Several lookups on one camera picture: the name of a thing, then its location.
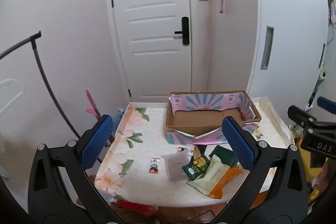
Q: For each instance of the black and gold snack packet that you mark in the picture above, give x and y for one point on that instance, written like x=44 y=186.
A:
x=198 y=151

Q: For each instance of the floral tablecloth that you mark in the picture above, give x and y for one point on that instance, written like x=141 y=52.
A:
x=131 y=155

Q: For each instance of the cardboard box with pink print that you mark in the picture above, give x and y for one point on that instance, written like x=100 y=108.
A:
x=199 y=119

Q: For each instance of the yellow bag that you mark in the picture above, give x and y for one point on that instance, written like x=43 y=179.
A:
x=315 y=169

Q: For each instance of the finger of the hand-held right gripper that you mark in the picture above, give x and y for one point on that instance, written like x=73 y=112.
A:
x=326 y=103
x=299 y=113

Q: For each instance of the dark green snack packet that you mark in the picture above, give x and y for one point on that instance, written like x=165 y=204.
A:
x=225 y=157

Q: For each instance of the red packaging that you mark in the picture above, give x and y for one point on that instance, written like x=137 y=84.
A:
x=134 y=208

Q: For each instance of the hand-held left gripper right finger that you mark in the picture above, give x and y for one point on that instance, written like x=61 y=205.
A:
x=239 y=146

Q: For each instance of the cream and orange snack packet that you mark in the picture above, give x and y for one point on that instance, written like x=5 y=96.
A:
x=218 y=179

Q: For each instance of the pink stick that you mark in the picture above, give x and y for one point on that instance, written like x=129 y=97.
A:
x=92 y=106

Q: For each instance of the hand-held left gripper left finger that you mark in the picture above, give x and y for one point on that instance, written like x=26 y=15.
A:
x=97 y=144

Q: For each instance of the pink wall strip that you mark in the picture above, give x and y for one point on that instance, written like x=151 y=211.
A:
x=222 y=3

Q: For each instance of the grey-pink snack packet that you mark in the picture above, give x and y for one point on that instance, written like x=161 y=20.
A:
x=176 y=163

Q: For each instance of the white wardrobe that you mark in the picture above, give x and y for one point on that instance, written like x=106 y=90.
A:
x=291 y=16

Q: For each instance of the white door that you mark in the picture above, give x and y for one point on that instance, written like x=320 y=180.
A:
x=152 y=43

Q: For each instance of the black clothes rack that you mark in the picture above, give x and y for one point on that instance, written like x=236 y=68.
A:
x=43 y=74

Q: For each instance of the small brown and white sachet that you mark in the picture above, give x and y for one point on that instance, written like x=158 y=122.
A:
x=154 y=165
x=183 y=149

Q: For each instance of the green and yellow snack packet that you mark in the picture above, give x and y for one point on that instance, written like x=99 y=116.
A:
x=197 y=166

